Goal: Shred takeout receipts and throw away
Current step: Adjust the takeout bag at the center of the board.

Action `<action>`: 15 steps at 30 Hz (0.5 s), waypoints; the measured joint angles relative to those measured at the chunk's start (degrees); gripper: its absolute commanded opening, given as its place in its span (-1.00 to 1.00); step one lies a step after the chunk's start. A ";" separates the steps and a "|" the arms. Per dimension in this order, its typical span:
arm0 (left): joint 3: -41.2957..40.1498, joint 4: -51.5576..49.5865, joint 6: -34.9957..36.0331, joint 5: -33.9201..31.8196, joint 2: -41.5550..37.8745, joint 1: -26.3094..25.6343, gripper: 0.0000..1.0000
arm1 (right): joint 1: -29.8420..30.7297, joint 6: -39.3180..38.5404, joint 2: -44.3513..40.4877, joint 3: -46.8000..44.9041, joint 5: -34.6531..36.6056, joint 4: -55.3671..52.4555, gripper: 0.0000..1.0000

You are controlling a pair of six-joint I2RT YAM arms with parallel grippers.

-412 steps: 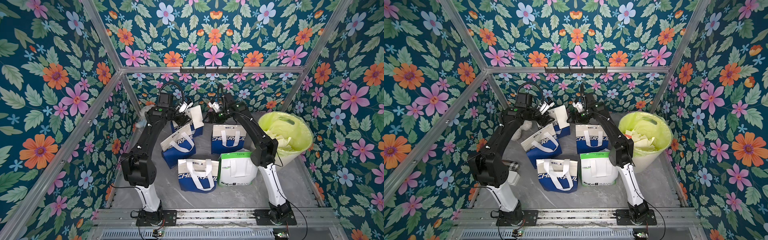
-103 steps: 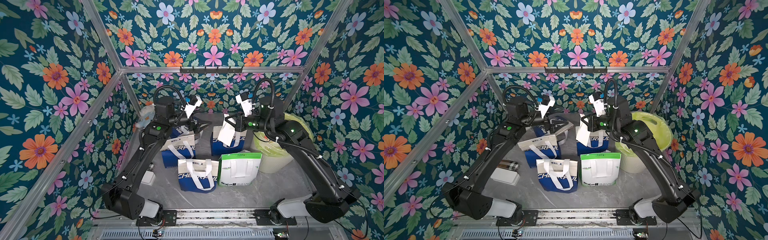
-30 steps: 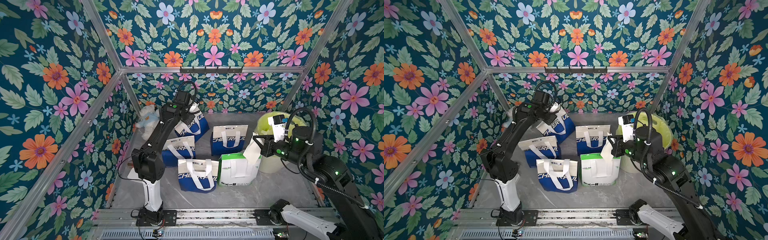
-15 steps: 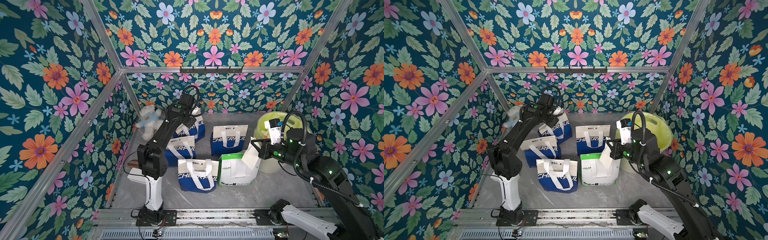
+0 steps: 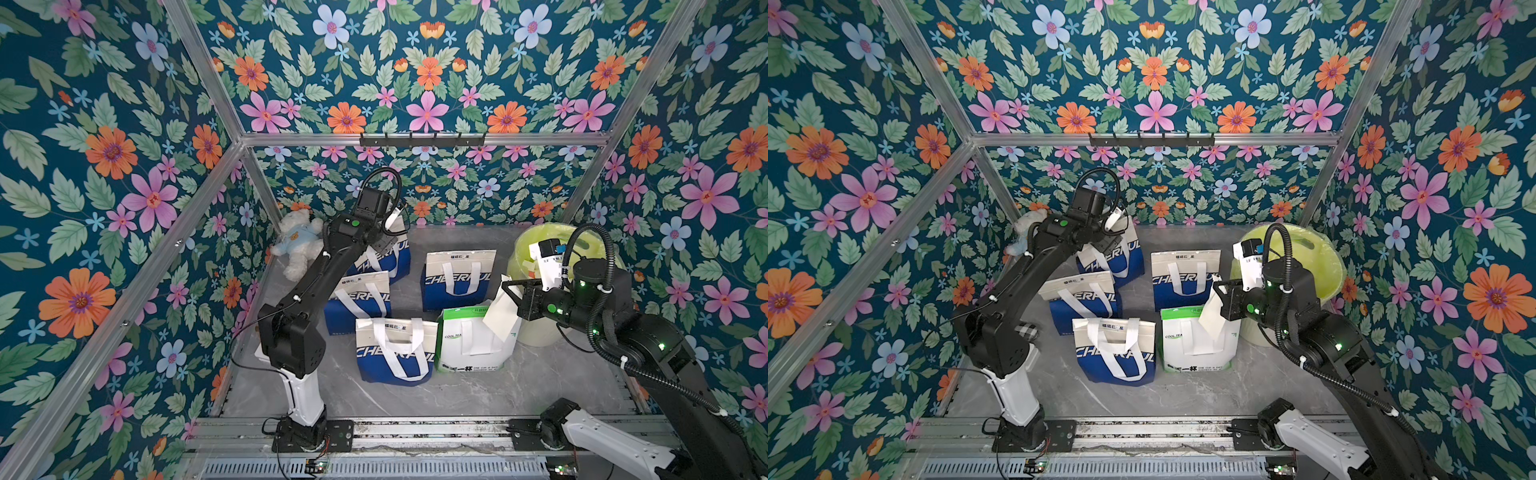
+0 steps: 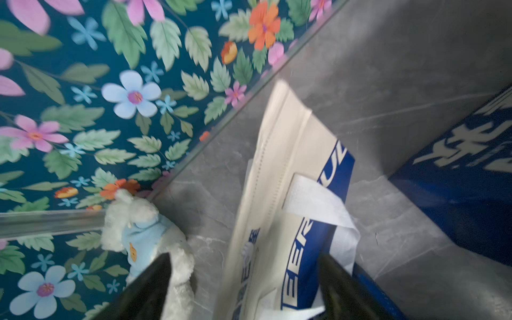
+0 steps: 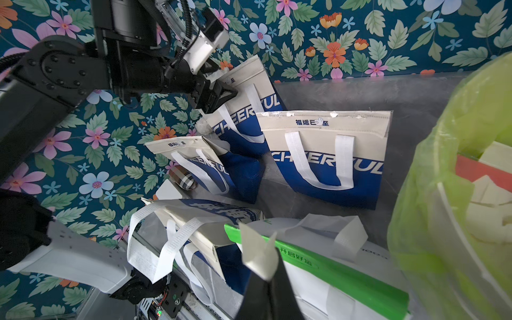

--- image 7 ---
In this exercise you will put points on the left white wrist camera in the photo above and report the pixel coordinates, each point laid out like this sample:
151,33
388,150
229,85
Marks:
211,37

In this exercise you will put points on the blue white tote bag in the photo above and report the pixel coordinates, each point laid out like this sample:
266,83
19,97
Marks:
194,228
236,122

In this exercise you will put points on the white trash bin green liner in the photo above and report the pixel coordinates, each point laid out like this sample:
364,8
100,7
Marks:
453,274

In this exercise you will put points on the middle right blue white bag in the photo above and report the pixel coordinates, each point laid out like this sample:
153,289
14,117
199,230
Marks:
335,156

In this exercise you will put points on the plaid box near wall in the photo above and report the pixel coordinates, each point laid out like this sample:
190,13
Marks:
182,177

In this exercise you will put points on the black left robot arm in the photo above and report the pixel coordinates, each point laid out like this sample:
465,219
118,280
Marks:
139,47

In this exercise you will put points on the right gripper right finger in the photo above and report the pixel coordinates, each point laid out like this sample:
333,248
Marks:
282,301

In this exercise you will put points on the middle left blue white bag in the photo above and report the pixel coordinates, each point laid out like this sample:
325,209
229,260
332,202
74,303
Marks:
213,166

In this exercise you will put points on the white pad near wall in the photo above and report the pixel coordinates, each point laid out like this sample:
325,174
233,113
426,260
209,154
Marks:
170,191

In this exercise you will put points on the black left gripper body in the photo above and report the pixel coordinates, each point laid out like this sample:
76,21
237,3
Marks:
205,94

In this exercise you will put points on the white bag green top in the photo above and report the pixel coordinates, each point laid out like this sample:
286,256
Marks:
334,270

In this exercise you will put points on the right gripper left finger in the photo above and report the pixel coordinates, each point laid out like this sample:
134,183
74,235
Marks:
255,302

